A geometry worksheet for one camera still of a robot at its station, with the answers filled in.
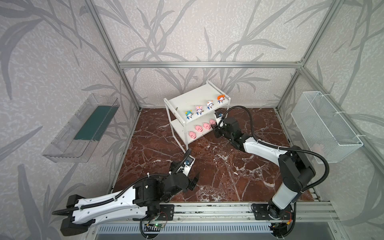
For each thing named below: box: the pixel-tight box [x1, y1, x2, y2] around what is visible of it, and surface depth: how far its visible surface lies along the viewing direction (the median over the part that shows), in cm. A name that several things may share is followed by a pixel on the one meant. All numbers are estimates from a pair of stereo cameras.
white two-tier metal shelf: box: [163, 80, 231, 151], surface depth 80 cm
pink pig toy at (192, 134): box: [188, 131, 197, 139], surface depth 84 cm
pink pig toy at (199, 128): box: [194, 125, 204, 132], surface depth 88 cm
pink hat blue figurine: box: [195, 106, 204, 116], surface depth 72 cm
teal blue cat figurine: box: [185, 110, 194, 120], surface depth 70 cm
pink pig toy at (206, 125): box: [203, 122, 211, 130], surface depth 88 cm
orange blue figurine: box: [217, 94, 226, 104], surface depth 78 cm
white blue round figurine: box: [206, 100, 214, 110], surface depth 74 cm
